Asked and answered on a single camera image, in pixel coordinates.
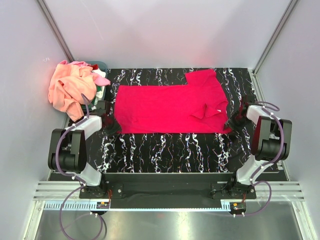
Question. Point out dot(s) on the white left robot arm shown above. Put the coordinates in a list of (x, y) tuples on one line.
[(68, 152)]

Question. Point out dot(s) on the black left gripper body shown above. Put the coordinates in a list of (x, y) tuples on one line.
[(111, 119)]

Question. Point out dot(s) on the white garment in basket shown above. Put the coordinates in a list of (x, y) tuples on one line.
[(99, 77)]

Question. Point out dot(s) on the right aluminium frame post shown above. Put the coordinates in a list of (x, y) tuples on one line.
[(275, 35)]

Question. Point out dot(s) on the red garment in basket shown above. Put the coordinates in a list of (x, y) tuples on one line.
[(95, 67)]

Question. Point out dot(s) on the light pink garment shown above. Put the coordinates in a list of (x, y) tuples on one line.
[(80, 64)]

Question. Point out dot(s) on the peach orange t shirt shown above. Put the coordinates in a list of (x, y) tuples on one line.
[(67, 85)]

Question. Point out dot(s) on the green garment in basket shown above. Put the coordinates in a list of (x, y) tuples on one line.
[(100, 94)]

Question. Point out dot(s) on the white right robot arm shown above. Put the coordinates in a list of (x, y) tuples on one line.
[(271, 139)]

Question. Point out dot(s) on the aluminium frame post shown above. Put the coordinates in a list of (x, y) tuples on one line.
[(275, 35), (55, 29)]

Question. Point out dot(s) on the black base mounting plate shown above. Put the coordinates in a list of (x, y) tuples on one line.
[(194, 188)]

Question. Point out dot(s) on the teal laundry basket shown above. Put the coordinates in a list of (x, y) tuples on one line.
[(100, 68)]

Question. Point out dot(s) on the left aluminium frame post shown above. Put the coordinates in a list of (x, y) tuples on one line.
[(55, 29)]

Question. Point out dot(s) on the magenta red t shirt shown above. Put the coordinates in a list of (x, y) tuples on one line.
[(198, 107)]

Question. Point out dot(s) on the white slotted cable duct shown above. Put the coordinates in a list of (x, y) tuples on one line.
[(214, 206)]

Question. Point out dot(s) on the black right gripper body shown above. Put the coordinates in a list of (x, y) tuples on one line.
[(238, 120)]

